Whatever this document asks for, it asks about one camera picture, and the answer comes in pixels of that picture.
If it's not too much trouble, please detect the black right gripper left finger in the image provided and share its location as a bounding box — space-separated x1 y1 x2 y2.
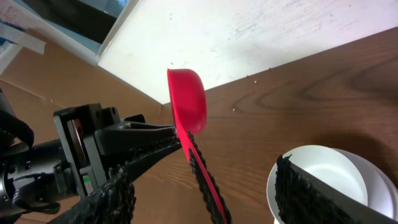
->
49 167 136 224

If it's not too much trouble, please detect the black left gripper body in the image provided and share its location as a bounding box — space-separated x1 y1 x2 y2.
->
52 103 147 200

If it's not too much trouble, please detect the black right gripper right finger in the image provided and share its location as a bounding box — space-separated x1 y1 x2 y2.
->
275 156 397 224

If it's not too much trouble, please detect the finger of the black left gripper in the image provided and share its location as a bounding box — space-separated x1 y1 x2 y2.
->
95 121 176 156
102 141 181 185

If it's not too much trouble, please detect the red measuring scoop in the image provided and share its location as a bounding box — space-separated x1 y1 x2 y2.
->
167 68 232 224

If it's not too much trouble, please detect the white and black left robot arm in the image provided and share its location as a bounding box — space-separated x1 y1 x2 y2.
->
1 96 181 223

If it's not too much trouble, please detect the white round bowl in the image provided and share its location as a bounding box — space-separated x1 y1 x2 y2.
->
284 145 397 220

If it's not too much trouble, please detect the brown cardboard sheet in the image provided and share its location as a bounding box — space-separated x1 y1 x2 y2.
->
0 27 175 224

